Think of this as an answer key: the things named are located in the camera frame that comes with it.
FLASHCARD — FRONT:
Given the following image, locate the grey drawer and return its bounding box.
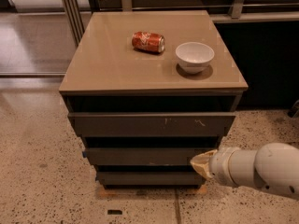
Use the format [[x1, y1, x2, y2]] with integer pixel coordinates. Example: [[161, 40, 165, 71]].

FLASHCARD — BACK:
[[96, 172, 205, 186], [83, 147, 210, 166], [68, 112, 235, 137]]

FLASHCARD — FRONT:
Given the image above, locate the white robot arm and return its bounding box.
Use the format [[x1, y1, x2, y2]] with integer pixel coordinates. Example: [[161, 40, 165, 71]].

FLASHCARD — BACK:
[[190, 143, 299, 200]]

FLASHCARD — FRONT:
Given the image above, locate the grey drawer cabinet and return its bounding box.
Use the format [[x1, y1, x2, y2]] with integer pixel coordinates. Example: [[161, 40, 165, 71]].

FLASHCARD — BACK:
[[58, 9, 249, 190]]

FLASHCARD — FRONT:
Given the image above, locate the grey bottom drawer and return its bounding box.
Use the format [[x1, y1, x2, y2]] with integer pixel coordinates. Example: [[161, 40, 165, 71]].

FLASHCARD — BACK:
[[96, 172, 205, 186]]

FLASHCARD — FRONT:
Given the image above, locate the grey top drawer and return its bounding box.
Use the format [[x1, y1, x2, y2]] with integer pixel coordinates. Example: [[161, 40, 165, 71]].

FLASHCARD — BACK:
[[68, 112, 235, 137]]

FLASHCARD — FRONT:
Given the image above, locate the white bowl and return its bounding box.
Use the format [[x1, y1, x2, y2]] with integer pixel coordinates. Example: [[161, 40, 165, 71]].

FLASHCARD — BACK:
[[176, 42, 215, 74]]

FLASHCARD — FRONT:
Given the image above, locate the red soda can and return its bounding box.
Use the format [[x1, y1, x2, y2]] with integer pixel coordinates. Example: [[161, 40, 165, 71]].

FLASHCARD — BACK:
[[132, 32, 165, 53]]

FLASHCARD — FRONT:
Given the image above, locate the metal railing frame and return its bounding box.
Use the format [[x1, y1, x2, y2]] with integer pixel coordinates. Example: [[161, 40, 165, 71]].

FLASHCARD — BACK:
[[6, 0, 299, 43]]

